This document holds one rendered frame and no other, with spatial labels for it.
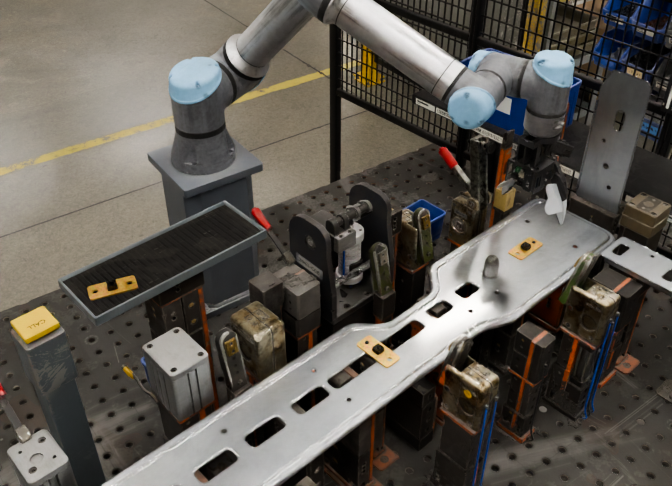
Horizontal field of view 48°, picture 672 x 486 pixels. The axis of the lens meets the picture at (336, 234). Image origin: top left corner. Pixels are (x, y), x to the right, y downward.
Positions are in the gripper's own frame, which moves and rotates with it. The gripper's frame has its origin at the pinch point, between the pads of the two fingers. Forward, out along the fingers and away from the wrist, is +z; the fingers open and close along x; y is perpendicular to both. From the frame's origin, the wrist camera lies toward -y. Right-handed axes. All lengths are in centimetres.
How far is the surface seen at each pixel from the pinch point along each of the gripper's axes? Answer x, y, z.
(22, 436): -20, 106, 4
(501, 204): -12.1, -6.4, 8.3
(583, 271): 17.6, 7.1, 2.6
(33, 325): -33, 96, -5
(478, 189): -13.6, 1.4, 1.2
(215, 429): -6, 80, 11
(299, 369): -7, 60, 11
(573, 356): 20.4, 7.7, 24.1
